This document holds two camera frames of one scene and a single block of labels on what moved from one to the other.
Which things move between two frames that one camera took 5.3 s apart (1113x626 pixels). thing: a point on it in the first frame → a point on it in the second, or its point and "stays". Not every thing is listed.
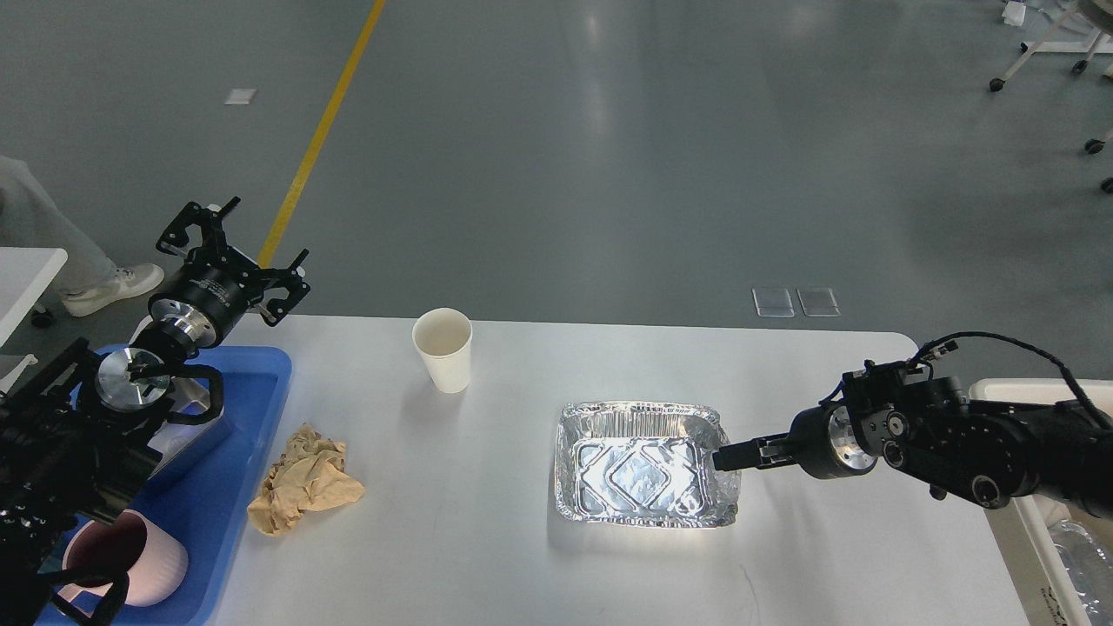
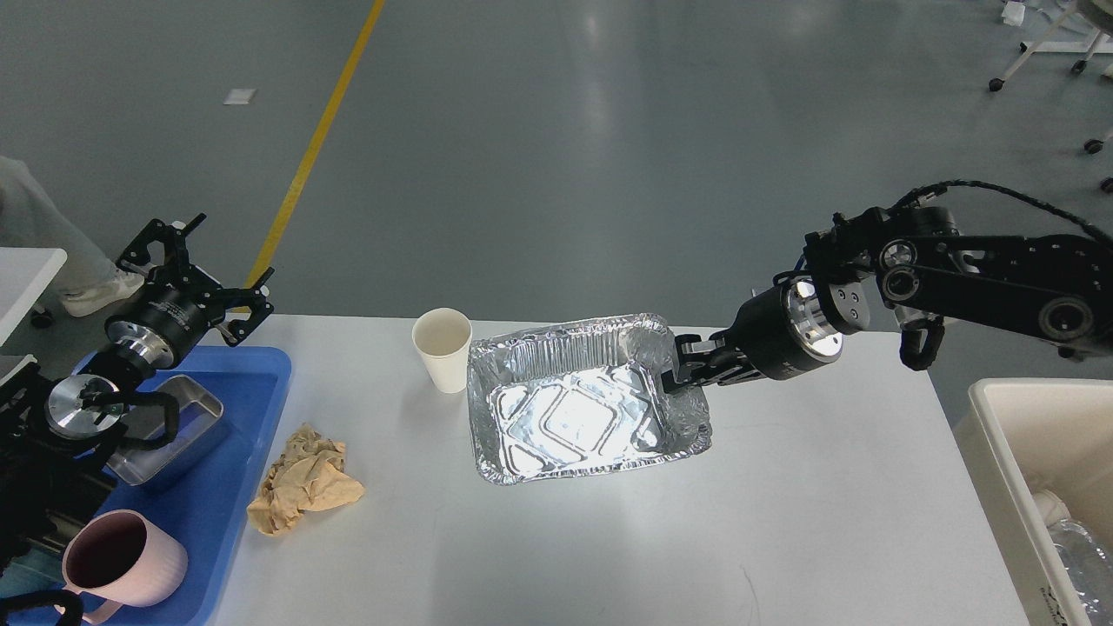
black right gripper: x=823 y=441 → x=774 y=335
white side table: x=25 y=273 stays
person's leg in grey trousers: x=29 y=217 stays
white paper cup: x=443 y=339 stays
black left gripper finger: x=209 y=221 → x=176 y=270
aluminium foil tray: x=647 y=462 → x=580 y=397
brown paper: x=309 y=476 stays
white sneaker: x=129 y=281 stays
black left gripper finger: x=296 y=287 → x=254 y=298
